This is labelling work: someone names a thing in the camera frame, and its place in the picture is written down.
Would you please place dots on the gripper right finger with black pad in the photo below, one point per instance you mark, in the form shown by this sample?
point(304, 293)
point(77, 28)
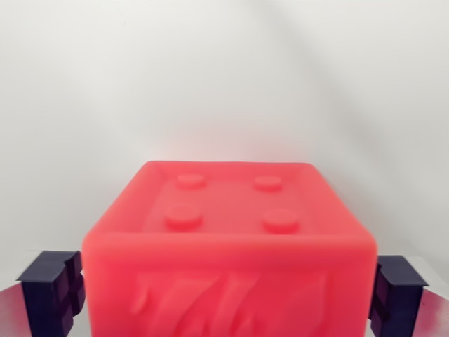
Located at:
point(400, 291)

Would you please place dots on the red embossed cube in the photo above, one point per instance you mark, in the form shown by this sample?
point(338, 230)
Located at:
point(228, 267)

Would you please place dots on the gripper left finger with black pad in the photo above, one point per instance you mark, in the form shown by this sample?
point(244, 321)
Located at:
point(42, 291)

